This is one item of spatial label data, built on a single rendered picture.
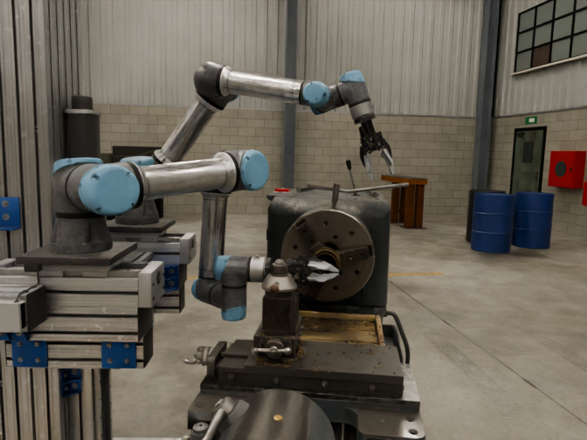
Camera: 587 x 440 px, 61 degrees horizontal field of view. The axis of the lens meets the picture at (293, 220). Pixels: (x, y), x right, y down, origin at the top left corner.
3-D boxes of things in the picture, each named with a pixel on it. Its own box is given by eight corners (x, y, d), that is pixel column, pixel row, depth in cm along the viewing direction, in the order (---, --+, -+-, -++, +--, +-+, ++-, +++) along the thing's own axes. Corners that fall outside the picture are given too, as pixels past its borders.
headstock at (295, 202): (281, 265, 245) (283, 187, 240) (379, 271, 239) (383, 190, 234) (258, 300, 186) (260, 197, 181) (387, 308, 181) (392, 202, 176)
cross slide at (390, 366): (221, 352, 123) (222, 334, 122) (397, 364, 118) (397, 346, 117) (201, 382, 106) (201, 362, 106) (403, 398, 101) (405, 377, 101)
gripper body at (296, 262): (305, 289, 140) (263, 286, 142) (307, 281, 149) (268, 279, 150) (306, 263, 139) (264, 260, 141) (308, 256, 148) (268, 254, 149)
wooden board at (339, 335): (270, 319, 165) (270, 308, 165) (379, 326, 161) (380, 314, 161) (252, 355, 136) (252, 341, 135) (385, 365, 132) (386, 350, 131)
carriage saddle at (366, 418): (222, 371, 126) (222, 349, 125) (409, 386, 120) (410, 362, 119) (182, 437, 96) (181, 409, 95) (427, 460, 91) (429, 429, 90)
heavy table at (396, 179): (378, 217, 1139) (380, 174, 1126) (396, 217, 1146) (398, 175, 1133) (404, 229, 982) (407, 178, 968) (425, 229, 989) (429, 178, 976)
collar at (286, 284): (265, 282, 115) (265, 269, 114) (298, 284, 114) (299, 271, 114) (258, 291, 107) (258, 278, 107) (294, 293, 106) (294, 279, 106)
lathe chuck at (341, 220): (279, 288, 178) (289, 202, 174) (367, 300, 175) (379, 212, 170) (275, 295, 169) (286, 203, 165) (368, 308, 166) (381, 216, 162)
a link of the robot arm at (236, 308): (229, 310, 157) (230, 276, 156) (252, 319, 149) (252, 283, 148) (209, 315, 152) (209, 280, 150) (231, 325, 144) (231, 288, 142)
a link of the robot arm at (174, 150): (126, 178, 183) (209, 54, 168) (148, 176, 197) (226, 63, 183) (148, 199, 181) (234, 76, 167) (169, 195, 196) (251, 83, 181)
